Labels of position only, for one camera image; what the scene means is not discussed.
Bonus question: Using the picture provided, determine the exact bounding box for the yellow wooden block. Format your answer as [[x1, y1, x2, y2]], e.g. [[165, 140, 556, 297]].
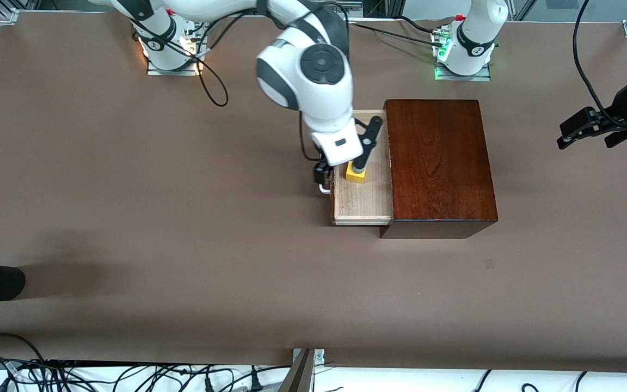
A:
[[346, 160, 368, 184]]

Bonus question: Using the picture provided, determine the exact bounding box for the drawer with white handle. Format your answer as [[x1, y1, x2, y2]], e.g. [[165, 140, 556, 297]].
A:
[[319, 109, 394, 226]]

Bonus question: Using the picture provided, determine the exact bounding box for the dark wooden cabinet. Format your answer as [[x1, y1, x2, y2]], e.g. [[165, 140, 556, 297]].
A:
[[379, 99, 499, 240]]

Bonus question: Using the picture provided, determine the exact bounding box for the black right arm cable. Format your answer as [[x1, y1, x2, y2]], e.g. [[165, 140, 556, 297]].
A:
[[128, 0, 325, 164]]

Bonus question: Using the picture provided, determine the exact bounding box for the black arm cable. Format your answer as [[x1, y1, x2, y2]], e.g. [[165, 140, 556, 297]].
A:
[[128, 0, 325, 164], [571, 0, 627, 123]]

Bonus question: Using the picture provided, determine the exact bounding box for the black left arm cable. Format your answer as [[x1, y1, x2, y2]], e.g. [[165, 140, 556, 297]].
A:
[[571, 0, 627, 123]]

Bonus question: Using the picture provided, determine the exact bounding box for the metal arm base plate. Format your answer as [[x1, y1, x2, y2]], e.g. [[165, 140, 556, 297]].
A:
[[147, 33, 205, 77], [434, 63, 493, 82]]

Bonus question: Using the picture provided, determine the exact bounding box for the thin black table cable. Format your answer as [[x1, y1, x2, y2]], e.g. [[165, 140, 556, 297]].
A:
[[346, 19, 445, 47]]

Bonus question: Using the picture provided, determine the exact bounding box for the aluminium bracket with profile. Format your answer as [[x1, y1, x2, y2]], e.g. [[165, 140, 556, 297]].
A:
[[278, 348, 326, 392]]

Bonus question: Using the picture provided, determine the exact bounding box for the black cable loop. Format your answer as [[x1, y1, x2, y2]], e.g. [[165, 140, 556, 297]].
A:
[[0, 332, 47, 363]]

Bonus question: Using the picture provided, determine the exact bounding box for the tangled black cables bundle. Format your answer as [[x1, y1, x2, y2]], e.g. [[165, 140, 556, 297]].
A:
[[0, 357, 271, 392]]

